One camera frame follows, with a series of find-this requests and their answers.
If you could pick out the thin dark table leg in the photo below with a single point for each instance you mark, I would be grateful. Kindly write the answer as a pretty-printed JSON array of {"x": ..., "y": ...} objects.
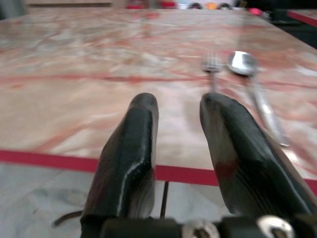
[{"x": 164, "y": 198}]

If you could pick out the marble table with red edge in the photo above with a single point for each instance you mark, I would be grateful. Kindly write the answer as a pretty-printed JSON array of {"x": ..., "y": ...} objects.
[{"x": 99, "y": 86}]

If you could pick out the silver metal spoon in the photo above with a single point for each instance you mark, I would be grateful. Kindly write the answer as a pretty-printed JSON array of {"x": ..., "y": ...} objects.
[{"x": 241, "y": 63}]

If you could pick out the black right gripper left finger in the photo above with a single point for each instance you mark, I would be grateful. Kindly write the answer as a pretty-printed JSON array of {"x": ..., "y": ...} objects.
[{"x": 135, "y": 153}]

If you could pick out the silver metal fork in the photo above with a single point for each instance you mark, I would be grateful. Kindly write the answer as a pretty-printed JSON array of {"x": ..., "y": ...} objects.
[{"x": 211, "y": 67}]

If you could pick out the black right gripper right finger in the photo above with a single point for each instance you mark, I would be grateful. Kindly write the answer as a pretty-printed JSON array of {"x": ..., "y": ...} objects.
[{"x": 247, "y": 158}]

